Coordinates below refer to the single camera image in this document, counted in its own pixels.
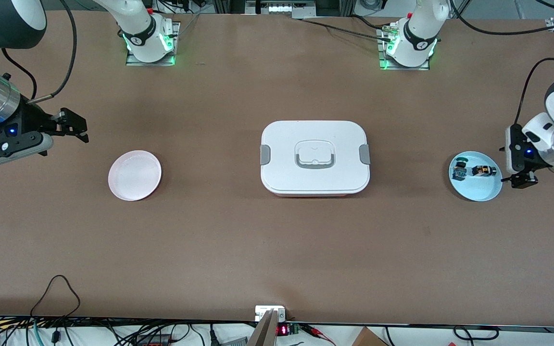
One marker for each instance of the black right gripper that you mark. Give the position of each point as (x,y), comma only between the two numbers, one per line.
(31,120)

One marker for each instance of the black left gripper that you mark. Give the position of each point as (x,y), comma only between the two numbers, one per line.
(530,164)

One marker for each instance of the orange black switch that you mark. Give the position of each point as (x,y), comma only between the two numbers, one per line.
(483,171)

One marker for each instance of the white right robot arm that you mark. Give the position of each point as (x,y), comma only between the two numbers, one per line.
(137,24)

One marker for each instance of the white lunch box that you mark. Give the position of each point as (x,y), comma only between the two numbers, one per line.
(282,168)

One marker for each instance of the brown cardboard box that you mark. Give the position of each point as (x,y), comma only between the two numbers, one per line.
(368,339)

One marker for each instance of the light blue round plate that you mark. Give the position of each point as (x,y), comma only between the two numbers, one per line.
(484,190)

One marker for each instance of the pink round plate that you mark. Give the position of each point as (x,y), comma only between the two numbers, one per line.
(135,175)

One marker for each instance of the small white device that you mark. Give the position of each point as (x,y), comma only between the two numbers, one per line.
(262,311)

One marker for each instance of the grey power adapter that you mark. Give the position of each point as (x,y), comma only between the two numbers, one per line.
(233,342)

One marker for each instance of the aluminium profile bar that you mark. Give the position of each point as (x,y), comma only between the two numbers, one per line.
(265,331)

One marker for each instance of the red digit display board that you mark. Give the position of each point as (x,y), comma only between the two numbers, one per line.
(284,330)

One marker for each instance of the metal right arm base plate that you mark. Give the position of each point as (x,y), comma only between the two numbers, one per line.
(132,61)

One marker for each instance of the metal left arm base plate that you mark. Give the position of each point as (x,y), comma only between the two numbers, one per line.
(402,68)

